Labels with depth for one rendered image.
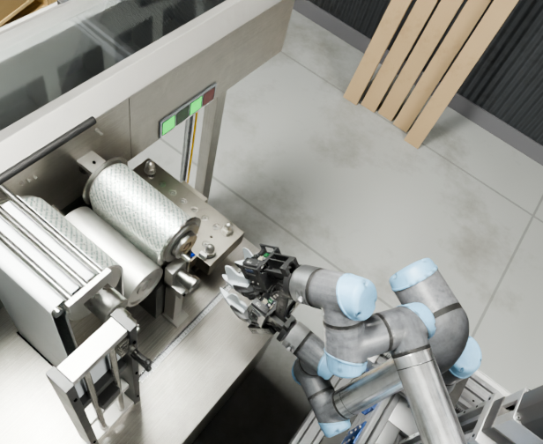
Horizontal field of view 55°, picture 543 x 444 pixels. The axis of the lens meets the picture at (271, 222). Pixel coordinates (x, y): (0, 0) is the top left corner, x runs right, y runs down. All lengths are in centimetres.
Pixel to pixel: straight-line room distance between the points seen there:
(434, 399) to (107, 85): 76
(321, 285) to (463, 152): 289
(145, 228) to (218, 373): 50
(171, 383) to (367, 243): 173
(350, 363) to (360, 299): 13
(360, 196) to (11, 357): 217
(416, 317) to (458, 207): 242
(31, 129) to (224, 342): 112
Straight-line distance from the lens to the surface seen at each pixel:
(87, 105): 58
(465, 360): 163
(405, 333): 101
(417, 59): 346
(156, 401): 150
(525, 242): 352
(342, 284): 91
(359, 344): 96
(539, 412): 119
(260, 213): 289
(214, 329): 157
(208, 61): 160
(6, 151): 54
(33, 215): 110
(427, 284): 123
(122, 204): 129
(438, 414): 103
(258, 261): 103
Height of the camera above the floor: 236
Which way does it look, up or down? 55 degrees down
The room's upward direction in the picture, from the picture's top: 20 degrees clockwise
